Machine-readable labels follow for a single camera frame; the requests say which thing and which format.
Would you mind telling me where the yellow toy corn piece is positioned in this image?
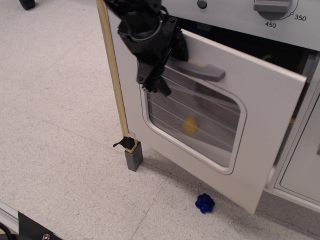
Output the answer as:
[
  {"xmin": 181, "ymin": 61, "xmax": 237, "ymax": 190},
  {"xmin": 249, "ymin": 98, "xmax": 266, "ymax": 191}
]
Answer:
[{"xmin": 182, "ymin": 116, "xmax": 198, "ymax": 135}]

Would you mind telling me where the aluminium frame rail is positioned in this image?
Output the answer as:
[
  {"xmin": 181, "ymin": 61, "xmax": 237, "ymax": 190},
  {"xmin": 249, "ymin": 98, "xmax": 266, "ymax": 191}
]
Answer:
[{"xmin": 0, "ymin": 201, "xmax": 19, "ymax": 234}]

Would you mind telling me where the white oven door with window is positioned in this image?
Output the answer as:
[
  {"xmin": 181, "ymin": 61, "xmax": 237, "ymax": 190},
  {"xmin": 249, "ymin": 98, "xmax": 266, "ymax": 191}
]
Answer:
[{"xmin": 106, "ymin": 13, "xmax": 307, "ymax": 213}]

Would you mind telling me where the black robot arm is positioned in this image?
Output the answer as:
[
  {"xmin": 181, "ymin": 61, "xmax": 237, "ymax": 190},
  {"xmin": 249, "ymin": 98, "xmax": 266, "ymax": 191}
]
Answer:
[{"xmin": 105, "ymin": 0, "xmax": 189, "ymax": 97}]

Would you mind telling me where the black base plate with screw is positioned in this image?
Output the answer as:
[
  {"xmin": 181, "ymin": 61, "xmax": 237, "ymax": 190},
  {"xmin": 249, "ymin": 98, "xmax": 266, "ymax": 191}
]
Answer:
[{"xmin": 16, "ymin": 212, "xmax": 62, "ymax": 240}]

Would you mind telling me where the black caster wheel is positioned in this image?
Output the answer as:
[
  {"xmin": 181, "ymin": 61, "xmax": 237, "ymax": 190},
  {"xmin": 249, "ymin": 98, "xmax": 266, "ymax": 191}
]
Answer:
[{"xmin": 19, "ymin": 0, "xmax": 36, "ymax": 11}]

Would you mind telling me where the grey temperature knob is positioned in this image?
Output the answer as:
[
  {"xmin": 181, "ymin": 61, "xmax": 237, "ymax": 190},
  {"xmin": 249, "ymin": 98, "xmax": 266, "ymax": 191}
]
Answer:
[{"xmin": 253, "ymin": 0, "xmax": 293, "ymax": 20}]

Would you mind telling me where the white cabinet drawer door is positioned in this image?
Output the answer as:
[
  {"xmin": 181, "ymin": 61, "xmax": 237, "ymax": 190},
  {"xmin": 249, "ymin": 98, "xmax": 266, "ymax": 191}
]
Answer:
[{"xmin": 275, "ymin": 85, "xmax": 320, "ymax": 205}]

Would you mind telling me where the blue toy grape bunch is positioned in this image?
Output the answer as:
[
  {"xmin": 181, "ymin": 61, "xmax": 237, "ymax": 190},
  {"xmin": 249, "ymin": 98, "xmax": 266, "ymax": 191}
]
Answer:
[{"xmin": 195, "ymin": 193, "xmax": 215, "ymax": 214}]

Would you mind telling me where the black tape piece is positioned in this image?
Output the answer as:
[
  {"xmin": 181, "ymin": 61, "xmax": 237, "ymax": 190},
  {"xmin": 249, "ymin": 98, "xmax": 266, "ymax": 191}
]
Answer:
[{"xmin": 113, "ymin": 136, "xmax": 135, "ymax": 150}]

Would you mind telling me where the green toy bell pepper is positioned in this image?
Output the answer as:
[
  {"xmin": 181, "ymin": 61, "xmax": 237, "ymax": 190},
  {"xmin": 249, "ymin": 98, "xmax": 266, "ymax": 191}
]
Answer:
[{"xmin": 261, "ymin": 54, "xmax": 272, "ymax": 61}]

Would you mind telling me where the grey cabinet foot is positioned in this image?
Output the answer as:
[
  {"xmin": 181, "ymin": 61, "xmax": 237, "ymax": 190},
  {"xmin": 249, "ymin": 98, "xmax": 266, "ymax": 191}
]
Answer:
[{"xmin": 124, "ymin": 143, "xmax": 144, "ymax": 172}]

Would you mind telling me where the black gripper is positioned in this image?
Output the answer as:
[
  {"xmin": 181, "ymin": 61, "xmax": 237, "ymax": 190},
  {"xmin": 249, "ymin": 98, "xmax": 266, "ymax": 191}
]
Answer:
[{"xmin": 117, "ymin": 16, "xmax": 189, "ymax": 97}]

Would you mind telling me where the white toy kitchen cabinet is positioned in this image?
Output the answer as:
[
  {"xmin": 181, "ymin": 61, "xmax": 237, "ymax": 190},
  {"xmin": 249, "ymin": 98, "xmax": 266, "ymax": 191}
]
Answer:
[{"xmin": 97, "ymin": 0, "xmax": 320, "ymax": 211}]

